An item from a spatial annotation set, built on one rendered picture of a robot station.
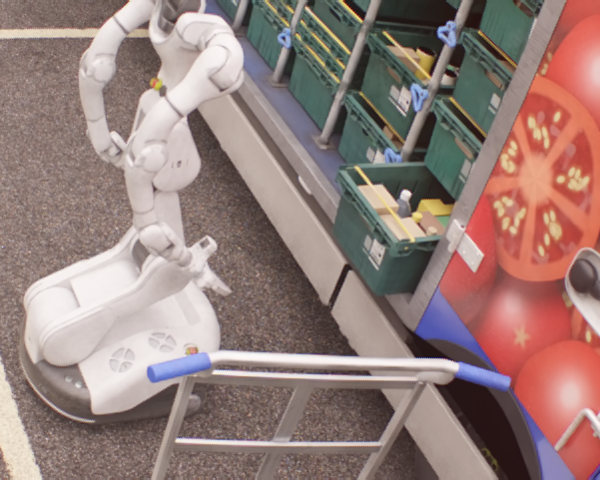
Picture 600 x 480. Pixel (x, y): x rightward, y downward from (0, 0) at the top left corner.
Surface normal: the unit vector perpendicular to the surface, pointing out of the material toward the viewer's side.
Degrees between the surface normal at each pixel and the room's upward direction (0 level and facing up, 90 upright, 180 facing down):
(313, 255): 90
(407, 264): 93
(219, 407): 0
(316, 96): 92
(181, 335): 0
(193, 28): 90
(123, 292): 27
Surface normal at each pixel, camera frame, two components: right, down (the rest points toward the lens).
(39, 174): 0.29, -0.77
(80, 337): 0.44, 0.63
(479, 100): -0.88, 0.11
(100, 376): -0.29, -0.57
